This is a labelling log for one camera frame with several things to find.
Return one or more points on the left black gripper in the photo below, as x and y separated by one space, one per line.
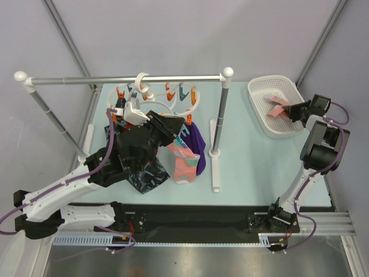
168 127

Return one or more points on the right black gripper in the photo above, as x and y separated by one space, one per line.
304 109

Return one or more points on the pink sock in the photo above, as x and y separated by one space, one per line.
277 109
186 161

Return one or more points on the white round clip hanger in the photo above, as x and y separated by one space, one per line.
178 100

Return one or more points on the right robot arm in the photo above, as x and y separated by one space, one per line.
322 153

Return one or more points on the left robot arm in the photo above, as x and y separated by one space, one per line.
48 210

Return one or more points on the white plastic basket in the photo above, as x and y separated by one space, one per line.
268 95

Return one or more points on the dark patterned shorts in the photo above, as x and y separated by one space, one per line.
151 177

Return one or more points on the purple cloth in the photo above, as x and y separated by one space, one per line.
193 139

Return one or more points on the white silver clothes rack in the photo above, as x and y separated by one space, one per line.
225 77

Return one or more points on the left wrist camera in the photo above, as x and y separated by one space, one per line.
131 113

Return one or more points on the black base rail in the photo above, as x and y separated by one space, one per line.
193 224

